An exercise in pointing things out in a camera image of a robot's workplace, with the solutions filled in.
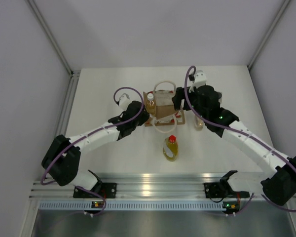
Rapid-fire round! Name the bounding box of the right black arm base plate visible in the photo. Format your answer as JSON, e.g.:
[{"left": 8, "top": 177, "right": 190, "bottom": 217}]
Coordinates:
[{"left": 204, "top": 182, "right": 227, "bottom": 203}]

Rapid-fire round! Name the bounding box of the right aluminium frame post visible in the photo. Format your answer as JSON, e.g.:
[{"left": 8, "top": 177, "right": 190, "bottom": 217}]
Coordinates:
[{"left": 247, "top": 0, "right": 293, "bottom": 71}]

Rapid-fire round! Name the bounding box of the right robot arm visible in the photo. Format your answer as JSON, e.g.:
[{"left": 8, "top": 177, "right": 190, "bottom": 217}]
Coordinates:
[{"left": 172, "top": 85, "right": 296, "bottom": 207}]

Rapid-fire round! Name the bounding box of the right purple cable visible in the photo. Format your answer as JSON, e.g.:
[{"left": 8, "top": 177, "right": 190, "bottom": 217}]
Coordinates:
[{"left": 184, "top": 65, "right": 296, "bottom": 213}]

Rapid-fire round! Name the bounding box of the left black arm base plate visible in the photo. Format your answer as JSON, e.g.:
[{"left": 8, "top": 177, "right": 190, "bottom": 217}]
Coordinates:
[{"left": 73, "top": 182, "right": 117, "bottom": 199}]

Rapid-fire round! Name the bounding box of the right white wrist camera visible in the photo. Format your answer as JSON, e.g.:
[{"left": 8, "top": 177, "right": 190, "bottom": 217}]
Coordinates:
[{"left": 188, "top": 70, "right": 207, "bottom": 88}]

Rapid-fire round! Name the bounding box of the aluminium frame post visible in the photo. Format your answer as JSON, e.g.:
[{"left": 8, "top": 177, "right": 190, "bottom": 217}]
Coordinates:
[
  {"left": 24, "top": 0, "right": 74, "bottom": 77},
  {"left": 247, "top": 0, "right": 293, "bottom": 71}
]

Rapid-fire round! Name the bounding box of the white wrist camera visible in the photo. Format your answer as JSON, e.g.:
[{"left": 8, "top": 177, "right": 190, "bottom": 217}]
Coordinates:
[
  {"left": 188, "top": 70, "right": 207, "bottom": 88},
  {"left": 117, "top": 93, "right": 132, "bottom": 111}
]

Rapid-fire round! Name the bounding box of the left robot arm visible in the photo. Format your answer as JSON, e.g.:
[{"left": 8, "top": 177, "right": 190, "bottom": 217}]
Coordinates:
[{"left": 41, "top": 99, "right": 149, "bottom": 198}]

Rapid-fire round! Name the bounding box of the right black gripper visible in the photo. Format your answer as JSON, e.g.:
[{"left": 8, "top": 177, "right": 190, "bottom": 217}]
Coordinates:
[{"left": 172, "top": 86, "right": 208, "bottom": 120}]

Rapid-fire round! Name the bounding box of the white-capped yellow bottle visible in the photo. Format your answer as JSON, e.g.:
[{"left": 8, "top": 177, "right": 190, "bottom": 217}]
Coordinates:
[
  {"left": 194, "top": 116, "right": 204, "bottom": 131},
  {"left": 146, "top": 93, "right": 156, "bottom": 116}
]

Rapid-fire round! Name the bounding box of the left aluminium frame post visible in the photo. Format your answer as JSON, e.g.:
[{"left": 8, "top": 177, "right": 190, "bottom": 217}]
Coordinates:
[{"left": 24, "top": 0, "right": 74, "bottom": 77}]

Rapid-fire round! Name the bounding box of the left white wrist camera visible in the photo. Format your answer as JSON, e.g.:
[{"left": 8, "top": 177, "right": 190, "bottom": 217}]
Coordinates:
[{"left": 117, "top": 93, "right": 132, "bottom": 111}]

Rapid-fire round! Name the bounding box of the red-capped yellow bottle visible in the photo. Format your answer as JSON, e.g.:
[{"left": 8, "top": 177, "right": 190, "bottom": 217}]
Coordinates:
[{"left": 163, "top": 135, "right": 179, "bottom": 161}]

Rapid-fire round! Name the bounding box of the burlap watermelon print canvas bag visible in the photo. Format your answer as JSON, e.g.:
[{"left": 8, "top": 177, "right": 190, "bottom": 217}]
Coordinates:
[{"left": 143, "top": 80, "right": 185, "bottom": 134}]

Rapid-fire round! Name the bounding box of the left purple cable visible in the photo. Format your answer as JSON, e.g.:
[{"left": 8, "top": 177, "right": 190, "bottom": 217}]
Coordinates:
[{"left": 40, "top": 87, "right": 143, "bottom": 186}]

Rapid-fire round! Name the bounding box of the purple cable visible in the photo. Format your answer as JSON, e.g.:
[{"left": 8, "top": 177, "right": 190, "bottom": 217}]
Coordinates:
[
  {"left": 40, "top": 87, "right": 143, "bottom": 186},
  {"left": 184, "top": 65, "right": 296, "bottom": 213}
]

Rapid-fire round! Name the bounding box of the aluminium mounting rail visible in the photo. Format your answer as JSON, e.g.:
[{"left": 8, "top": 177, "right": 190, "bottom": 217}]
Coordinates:
[{"left": 28, "top": 172, "right": 296, "bottom": 202}]

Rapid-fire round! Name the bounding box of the white slotted cable duct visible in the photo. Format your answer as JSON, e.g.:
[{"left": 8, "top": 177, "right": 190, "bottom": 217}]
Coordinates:
[{"left": 39, "top": 200, "right": 239, "bottom": 211}]

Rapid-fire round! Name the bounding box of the grey-capped clear bottle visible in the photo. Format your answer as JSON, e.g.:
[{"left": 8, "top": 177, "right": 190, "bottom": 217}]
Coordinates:
[{"left": 218, "top": 92, "right": 222, "bottom": 103}]

